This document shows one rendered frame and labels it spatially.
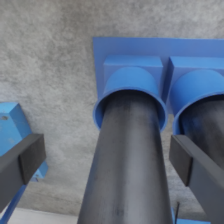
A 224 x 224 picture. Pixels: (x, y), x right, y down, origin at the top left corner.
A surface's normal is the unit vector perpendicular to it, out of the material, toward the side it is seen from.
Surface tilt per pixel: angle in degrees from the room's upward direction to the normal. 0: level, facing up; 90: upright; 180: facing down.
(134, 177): 90
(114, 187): 90
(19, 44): 0
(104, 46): 0
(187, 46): 0
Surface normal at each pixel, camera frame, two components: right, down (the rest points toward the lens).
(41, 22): -0.12, 0.62
